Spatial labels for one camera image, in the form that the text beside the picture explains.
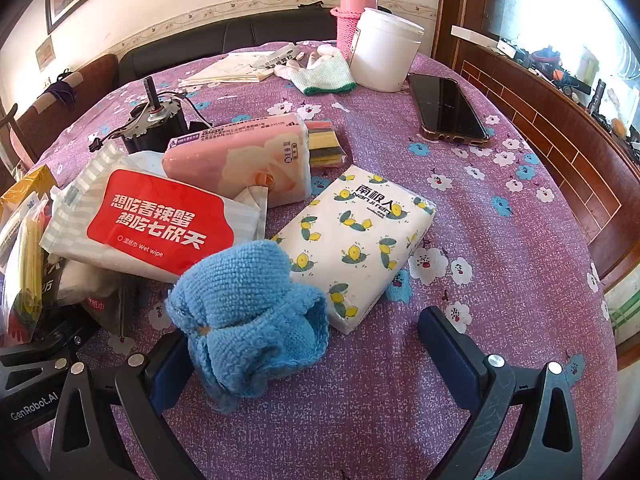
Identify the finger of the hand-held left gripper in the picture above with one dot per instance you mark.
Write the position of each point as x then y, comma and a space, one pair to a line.
55, 342

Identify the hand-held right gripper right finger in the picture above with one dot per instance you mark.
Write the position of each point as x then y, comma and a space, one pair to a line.
450, 355

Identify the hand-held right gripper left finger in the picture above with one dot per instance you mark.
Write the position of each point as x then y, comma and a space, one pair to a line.
167, 375

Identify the blue terry towel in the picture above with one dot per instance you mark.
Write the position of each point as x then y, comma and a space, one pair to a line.
245, 300

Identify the pink rose tissue pack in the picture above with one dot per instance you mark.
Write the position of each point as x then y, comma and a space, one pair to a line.
235, 160

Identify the white plastic packet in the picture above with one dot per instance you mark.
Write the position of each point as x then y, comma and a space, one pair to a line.
85, 280

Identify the clear pack of coloured sticks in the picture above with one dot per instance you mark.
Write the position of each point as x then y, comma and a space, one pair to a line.
27, 265

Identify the purple floral tablecloth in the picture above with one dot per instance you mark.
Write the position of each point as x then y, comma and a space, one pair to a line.
500, 260

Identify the lemon print tissue pack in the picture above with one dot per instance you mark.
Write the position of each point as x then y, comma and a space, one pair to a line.
360, 240

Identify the red label wet wipe pack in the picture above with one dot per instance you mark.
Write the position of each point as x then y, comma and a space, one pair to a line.
160, 220

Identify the yellow bag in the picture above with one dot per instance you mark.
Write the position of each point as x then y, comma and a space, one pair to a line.
30, 185

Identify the green striped sack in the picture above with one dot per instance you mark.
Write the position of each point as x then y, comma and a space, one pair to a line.
625, 307

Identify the dark wooden chair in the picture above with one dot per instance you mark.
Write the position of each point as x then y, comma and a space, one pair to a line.
12, 130

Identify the black electric motor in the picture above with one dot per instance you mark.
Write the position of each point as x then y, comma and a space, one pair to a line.
150, 125

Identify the pack of coloured sponges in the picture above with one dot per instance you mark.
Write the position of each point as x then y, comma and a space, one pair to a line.
325, 145

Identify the black smartphone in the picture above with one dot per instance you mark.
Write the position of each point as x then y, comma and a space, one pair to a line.
445, 105

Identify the brown wooden cabinet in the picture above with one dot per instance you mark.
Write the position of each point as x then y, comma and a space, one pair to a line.
550, 125

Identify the dark cloth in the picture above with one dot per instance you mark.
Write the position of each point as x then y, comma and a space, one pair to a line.
64, 91

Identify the black flashlight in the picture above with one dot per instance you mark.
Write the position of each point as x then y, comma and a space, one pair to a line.
596, 97

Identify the white glove green cuff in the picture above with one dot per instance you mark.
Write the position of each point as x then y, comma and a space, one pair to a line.
325, 77

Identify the pile of small tools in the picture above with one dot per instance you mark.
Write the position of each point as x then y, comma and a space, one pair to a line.
555, 67

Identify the white plastic jar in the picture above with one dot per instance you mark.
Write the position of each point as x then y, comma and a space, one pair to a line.
382, 50

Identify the paper booklet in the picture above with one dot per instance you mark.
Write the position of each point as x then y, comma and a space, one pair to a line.
230, 67

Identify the flat white box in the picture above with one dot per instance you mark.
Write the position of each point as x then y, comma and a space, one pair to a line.
475, 34

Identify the black sofa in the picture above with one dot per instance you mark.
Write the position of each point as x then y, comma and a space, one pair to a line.
200, 45

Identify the long white carton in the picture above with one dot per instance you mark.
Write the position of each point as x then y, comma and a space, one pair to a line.
280, 56

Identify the pink knitted bottle sleeve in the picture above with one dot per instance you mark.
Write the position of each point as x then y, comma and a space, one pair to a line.
346, 32

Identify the small wall picture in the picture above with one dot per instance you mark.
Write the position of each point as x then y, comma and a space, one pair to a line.
45, 53

